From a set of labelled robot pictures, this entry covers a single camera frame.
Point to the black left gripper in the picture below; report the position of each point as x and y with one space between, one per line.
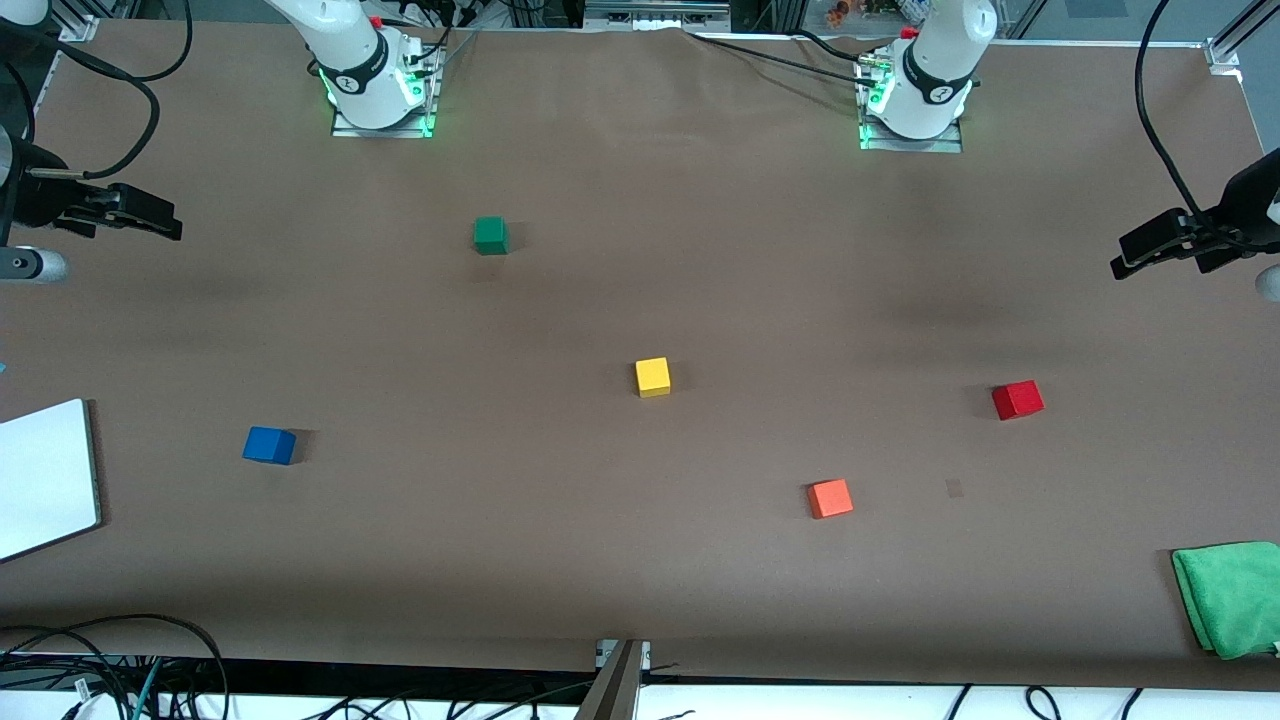
1243 208

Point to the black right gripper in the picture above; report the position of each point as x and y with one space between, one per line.
42 199

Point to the red cube block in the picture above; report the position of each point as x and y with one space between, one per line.
1017 400

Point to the blue cube block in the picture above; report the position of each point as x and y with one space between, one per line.
268 445

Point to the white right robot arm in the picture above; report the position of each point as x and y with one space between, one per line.
350 50

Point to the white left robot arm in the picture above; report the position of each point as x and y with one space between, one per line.
935 70

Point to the white flat board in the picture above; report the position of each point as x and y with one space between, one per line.
45 480

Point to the green folded cloth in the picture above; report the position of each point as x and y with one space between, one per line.
1230 595

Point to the green cube block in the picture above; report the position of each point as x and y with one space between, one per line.
490 235

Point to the small orange figurine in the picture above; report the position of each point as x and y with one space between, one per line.
838 13

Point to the orange cube block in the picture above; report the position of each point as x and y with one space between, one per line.
830 498

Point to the yellow cube block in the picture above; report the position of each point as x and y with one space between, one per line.
652 377

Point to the metal corner bracket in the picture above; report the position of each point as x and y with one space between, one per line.
1223 55
78 28

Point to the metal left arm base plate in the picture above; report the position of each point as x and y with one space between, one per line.
940 146

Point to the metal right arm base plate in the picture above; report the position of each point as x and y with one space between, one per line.
400 131

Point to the grey metal rail device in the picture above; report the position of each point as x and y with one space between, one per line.
655 12

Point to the aluminium frame profile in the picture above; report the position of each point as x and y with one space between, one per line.
612 690

